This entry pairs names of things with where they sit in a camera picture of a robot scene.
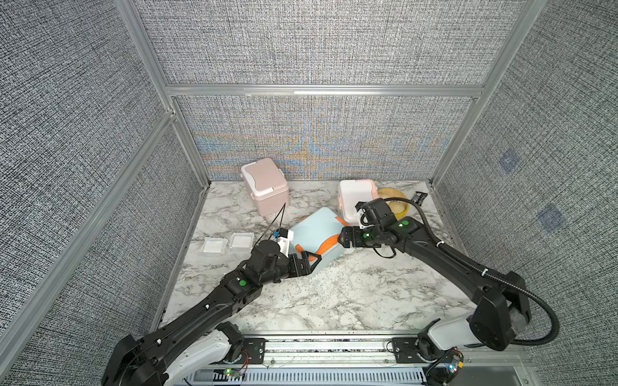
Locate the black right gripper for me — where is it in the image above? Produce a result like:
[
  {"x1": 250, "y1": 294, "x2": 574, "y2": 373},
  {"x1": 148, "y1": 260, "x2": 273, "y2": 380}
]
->
[{"x1": 335, "y1": 226, "x2": 385, "y2": 249}]

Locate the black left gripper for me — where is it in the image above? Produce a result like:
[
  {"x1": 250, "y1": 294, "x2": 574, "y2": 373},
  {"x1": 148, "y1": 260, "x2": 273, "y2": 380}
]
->
[{"x1": 259, "y1": 250, "x2": 321, "y2": 288}]

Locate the blue orange first aid box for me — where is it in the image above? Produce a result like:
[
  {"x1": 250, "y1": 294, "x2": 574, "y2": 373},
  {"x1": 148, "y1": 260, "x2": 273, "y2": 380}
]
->
[{"x1": 289, "y1": 207, "x2": 348, "y2": 274}]

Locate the white gauze packet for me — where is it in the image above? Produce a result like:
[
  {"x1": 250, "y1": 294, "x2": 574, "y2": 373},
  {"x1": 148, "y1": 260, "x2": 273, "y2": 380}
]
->
[
  {"x1": 201, "y1": 237, "x2": 228, "y2": 256},
  {"x1": 229, "y1": 233, "x2": 254, "y2": 253}
]

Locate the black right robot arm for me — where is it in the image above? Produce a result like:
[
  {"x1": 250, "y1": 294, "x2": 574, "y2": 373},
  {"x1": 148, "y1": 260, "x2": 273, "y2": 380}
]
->
[{"x1": 338, "y1": 199, "x2": 531, "y2": 361}]

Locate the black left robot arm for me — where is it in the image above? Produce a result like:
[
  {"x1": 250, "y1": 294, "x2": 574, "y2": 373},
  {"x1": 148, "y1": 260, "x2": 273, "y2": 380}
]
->
[{"x1": 101, "y1": 240, "x2": 322, "y2": 385}]

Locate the pink first aid box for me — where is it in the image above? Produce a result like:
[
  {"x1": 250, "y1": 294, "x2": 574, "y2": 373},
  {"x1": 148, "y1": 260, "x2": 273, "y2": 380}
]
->
[{"x1": 241, "y1": 158, "x2": 290, "y2": 217}]

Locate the yellow bamboo steamer basket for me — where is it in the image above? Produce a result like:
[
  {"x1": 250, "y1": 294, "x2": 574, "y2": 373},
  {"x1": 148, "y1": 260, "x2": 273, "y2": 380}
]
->
[{"x1": 378, "y1": 188, "x2": 409, "y2": 220}]

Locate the small black wrapper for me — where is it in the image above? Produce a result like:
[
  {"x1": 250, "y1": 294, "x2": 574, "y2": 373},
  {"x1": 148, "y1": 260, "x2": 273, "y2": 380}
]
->
[{"x1": 411, "y1": 191, "x2": 428, "y2": 206}]

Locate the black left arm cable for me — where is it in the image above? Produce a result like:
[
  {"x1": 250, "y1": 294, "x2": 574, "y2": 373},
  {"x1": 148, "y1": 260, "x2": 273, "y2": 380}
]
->
[{"x1": 254, "y1": 203, "x2": 286, "y2": 247}]

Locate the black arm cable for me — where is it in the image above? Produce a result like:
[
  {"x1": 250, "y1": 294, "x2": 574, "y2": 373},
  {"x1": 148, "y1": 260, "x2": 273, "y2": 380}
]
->
[
  {"x1": 383, "y1": 196, "x2": 561, "y2": 347},
  {"x1": 254, "y1": 203, "x2": 286, "y2": 247}
]

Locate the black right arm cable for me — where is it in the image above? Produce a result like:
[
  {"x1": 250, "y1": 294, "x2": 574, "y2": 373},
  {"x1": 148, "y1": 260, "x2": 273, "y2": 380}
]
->
[{"x1": 383, "y1": 196, "x2": 561, "y2": 347}]

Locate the aluminium front rail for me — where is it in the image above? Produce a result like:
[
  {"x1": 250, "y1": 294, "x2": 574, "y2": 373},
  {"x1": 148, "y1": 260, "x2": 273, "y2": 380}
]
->
[{"x1": 166, "y1": 331, "x2": 541, "y2": 385}]

